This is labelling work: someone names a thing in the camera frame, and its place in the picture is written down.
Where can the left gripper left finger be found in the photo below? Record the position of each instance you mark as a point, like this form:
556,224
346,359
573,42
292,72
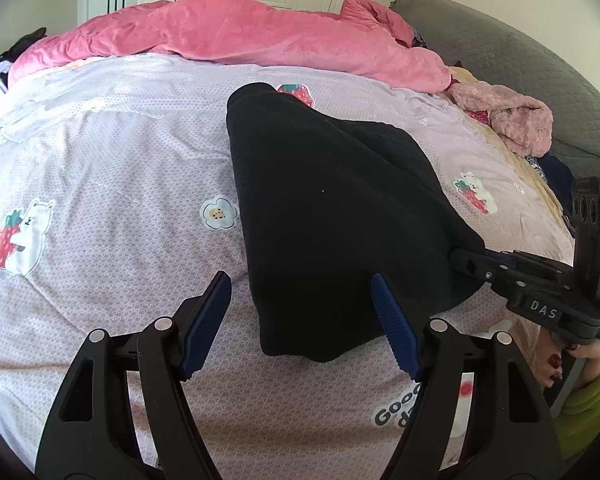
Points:
121,412

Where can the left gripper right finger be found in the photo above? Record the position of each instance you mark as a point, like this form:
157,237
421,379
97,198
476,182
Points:
479,413

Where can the black long-sleeve sweatshirt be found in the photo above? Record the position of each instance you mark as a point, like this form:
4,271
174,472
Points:
326,204

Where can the dark clothes pile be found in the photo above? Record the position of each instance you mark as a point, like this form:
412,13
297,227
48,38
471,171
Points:
10,56

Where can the green sleeve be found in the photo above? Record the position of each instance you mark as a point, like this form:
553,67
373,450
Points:
578,424

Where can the pink fluffy garment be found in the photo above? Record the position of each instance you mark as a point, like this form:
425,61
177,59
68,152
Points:
523,123

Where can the lilac strawberry print bedsheet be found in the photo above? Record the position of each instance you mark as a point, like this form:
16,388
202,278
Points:
118,201

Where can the grey quilted headboard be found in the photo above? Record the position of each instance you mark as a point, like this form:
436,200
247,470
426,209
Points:
500,54

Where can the pink duvet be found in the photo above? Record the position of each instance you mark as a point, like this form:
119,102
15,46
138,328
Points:
365,38

